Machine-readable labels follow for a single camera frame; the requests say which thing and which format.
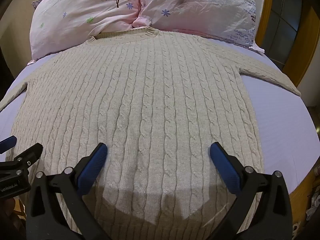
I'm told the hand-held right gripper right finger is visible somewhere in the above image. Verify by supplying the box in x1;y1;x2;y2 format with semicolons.
209;142;293;240

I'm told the wooden bed frame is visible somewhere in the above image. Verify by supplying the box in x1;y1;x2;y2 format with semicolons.
255;0;320;205

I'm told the pink pillow with purple print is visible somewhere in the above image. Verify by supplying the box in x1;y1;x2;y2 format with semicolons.
132;0;265;53

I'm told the pink pillow with tree print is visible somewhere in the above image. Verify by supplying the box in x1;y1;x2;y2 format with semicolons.
29;0;143;61

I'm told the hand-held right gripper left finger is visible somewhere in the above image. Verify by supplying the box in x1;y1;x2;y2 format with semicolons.
26;142;110;240

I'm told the beige cable-knit sweater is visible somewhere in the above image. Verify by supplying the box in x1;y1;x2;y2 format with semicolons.
0;27;302;240

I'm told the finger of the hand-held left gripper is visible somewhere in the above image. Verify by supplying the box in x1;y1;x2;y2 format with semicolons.
0;136;17;155
5;143;43;170

